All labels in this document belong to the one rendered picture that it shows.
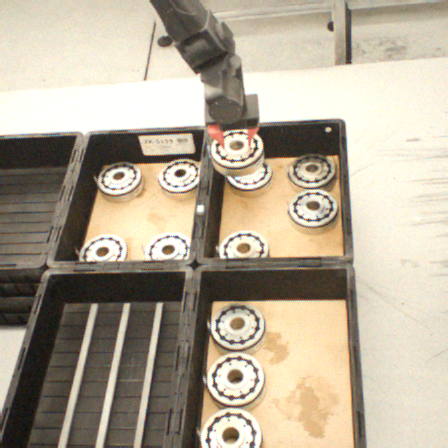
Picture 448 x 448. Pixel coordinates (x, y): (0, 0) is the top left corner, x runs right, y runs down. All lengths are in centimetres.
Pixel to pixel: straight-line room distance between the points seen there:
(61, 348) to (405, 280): 74
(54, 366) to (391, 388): 65
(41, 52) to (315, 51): 137
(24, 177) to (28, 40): 215
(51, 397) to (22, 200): 54
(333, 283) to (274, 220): 24
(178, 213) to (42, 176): 38
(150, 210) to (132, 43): 211
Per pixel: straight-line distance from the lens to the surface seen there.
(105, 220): 159
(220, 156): 136
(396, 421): 140
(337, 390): 128
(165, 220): 155
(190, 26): 116
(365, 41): 341
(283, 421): 126
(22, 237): 163
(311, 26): 352
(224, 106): 117
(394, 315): 152
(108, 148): 168
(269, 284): 134
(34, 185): 174
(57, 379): 139
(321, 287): 135
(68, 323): 145
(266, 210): 153
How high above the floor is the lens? 197
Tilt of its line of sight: 49 degrees down
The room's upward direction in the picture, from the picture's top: 11 degrees counter-clockwise
